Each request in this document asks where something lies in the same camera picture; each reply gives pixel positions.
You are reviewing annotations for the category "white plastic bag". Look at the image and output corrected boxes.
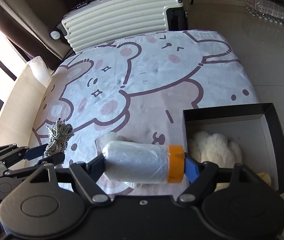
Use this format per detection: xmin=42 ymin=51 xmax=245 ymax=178
xmin=96 ymin=132 xmax=130 ymax=153

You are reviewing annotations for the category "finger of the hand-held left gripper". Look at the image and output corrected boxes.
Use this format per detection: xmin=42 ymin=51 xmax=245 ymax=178
xmin=3 ymin=152 xmax=65 ymax=178
xmin=0 ymin=144 xmax=49 ymax=168

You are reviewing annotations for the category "black cardboard box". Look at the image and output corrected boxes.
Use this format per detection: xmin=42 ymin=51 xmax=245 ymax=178
xmin=182 ymin=102 xmax=284 ymax=194

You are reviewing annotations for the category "pack of water bottles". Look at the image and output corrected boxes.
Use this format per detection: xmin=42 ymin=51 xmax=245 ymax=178
xmin=245 ymin=0 xmax=284 ymax=25

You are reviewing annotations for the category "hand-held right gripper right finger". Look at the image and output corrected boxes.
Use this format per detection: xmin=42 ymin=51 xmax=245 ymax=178
xmin=177 ymin=153 xmax=259 ymax=204

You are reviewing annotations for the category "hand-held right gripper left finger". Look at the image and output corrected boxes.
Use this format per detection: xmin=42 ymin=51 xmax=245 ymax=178
xmin=29 ymin=154 xmax=112 ymax=203

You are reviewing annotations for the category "white ribbed suitcase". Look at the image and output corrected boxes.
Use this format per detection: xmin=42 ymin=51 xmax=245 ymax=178
xmin=50 ymin=0 xmax=188 ymax=53

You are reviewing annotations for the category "cartoon bear printed bedsheet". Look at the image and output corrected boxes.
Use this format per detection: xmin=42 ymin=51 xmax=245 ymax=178
xmin=32 ymin=29 xmax=261 ymax=197

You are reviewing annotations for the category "cream plush toy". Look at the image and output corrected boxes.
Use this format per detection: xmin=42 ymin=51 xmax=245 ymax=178
xmin=188 ymin=131 xmax=243 ymax=169

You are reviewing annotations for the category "black and white rope bundle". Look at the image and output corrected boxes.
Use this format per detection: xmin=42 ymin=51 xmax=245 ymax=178
xmin=44 ymin=119 xmax=75 ymax=157

